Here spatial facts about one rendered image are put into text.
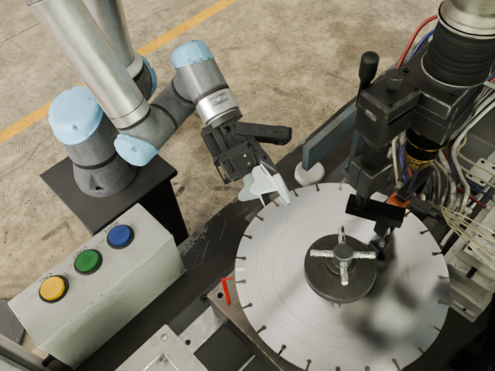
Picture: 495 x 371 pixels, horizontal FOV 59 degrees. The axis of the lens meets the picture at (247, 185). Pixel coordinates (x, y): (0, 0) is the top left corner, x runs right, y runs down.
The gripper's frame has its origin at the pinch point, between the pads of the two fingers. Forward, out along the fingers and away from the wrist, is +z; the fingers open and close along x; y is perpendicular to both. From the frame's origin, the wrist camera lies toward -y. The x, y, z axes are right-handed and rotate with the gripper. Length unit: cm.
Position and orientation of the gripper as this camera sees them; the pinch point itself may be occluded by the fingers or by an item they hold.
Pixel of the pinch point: (281, 206)
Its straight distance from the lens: 83.7
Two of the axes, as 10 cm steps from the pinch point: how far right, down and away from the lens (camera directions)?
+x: 2.0, -1.2, -9.7
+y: -8.6, 4.5, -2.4
